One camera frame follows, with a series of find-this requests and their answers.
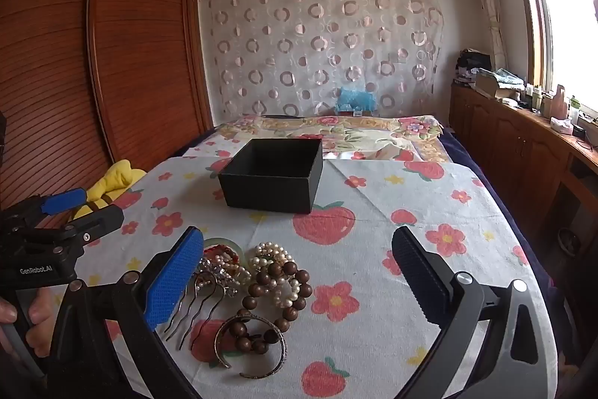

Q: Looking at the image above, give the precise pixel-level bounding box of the floral blanket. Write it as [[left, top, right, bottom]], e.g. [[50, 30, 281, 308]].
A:
[[184, 114, 442, 161]]

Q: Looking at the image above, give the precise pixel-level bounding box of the person's left hand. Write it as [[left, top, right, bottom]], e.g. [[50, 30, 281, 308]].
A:
[[0, 287, 59, 355]]

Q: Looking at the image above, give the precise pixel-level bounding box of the engraved metal cuff bangle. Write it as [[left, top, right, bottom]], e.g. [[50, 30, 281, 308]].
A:
[[214, 315, 288, 380]]

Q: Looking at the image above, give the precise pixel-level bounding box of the pearl bracelet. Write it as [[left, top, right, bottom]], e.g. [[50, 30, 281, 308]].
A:
[[266, 275, 306, 311], [247, 241, 294, 276]]

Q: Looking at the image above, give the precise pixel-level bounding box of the long wooden cabinet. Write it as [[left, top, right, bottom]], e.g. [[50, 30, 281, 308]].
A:
[[449, 81, 598, 288]]

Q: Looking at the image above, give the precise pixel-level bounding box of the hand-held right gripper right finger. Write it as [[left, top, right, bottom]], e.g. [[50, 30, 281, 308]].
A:
[[391, 226, 557, 399]]

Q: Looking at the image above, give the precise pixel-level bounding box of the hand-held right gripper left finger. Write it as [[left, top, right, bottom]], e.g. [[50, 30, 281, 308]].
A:
[[47, 226, 205, 399]]

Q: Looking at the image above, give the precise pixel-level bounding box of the yellow plush toy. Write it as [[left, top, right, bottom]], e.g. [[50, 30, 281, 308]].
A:
[[70, 160, 145, 220]]

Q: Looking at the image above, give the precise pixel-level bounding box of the silver flower brooch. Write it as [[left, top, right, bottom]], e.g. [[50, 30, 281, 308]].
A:
[[161, 256, 253, 350]]

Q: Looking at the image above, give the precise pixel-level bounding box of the brown wooden wardrobe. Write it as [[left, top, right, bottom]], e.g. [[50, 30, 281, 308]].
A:
[[0, 0, 213, 213]]

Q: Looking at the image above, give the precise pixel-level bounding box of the blue plastic bag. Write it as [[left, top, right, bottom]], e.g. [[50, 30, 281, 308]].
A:
[[334, 87, 378, 114]]

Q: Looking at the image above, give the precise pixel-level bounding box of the strawberry print bed sheet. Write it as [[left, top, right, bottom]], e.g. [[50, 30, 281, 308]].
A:
[[70, 156, 559, 399]]

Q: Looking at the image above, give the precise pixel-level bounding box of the black cardboard box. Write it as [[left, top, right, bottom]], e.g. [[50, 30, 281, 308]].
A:
[[218, 138, 324, 214]]

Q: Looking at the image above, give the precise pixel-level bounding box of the sheer circle-patterned cloth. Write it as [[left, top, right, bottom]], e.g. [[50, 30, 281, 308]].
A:
[[198, 0, 444, 119]]

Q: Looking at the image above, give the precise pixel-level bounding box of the brown wooden bead bracelet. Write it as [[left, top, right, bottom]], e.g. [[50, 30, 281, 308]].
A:
[[235, 261, 314, 355]]

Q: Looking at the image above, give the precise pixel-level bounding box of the dark blue mattress cover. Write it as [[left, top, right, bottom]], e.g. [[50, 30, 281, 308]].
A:
[[439, 125, 580, 362]]

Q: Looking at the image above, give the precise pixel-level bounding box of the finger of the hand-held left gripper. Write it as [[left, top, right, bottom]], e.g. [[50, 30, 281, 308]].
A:
[[47, 205, 125, 255], [4, 188, 88, 231]]

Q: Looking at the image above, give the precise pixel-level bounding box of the pale green jade bangle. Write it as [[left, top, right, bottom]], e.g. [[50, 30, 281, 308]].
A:
[[203, 237, 246, 269]]

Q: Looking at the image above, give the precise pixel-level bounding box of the red bead bracelet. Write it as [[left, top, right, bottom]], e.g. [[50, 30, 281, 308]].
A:
[[206, 244, 234, 264]]

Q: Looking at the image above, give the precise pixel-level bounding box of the wooden framed window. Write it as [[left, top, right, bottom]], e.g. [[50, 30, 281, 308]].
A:
[[502, 0, 598, 101]]

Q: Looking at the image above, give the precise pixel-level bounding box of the dark pile of items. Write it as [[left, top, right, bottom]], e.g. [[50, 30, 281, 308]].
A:
[[455, 48, 492, 83]]

